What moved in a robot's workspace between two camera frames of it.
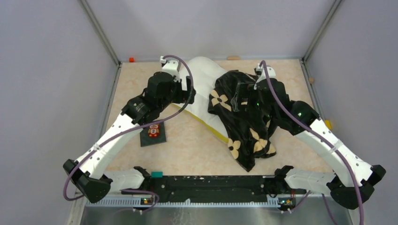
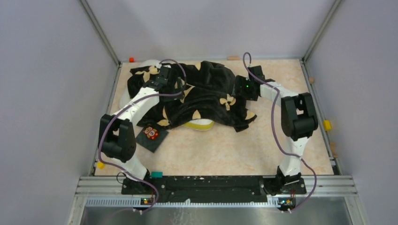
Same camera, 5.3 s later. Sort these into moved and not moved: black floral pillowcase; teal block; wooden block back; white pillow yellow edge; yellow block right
Moved: black floral pillowcase; white pillow yellow edge
Not moved: wooden block back; yellow block right; teal block
